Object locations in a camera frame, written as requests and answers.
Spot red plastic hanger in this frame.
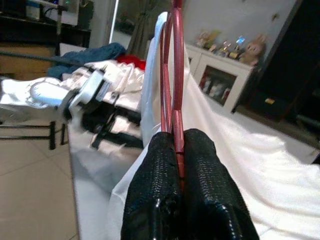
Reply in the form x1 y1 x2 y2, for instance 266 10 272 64
159 0 188 186

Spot white glass-door cabinet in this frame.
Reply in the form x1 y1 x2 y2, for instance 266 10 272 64
184 43 258 114

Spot beige plush rabbit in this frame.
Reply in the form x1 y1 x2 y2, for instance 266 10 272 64
241 33 266 66

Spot white T-shirt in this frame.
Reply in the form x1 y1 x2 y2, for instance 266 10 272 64
109 11 320 240

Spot large cardboard box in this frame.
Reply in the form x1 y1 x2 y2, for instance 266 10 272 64
0 42 57 76

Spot black clothes rack stand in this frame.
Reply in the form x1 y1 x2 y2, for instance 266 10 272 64
0 121 70 151

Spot blue denim jeans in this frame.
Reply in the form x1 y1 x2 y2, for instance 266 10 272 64
47 42 127 79

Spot dark TV cabinet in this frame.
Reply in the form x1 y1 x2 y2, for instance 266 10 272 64
232 0 320 131

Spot small colourful figurine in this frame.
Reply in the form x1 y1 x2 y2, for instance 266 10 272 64
195 30 211 49
209 29 223 52
231 35 247 60
219 39 233 55

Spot black desk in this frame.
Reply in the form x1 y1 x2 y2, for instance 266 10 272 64
0 0 92 50

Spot dark grey curtain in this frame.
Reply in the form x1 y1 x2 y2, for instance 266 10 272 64
126 0 162 62

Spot glass sliding door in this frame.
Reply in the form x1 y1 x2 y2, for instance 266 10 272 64
108 0 141 45

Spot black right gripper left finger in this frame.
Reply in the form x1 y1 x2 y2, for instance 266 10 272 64
119 131 186 240

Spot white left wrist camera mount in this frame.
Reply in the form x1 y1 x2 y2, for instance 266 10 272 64
67 66 112 118

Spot white shiny shirt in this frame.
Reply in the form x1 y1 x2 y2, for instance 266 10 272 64
61 59 148 118

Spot plain red garment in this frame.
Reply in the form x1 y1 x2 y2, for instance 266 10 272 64
116 54 146 70

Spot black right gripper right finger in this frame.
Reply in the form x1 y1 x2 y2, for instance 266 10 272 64
183 128 261 240

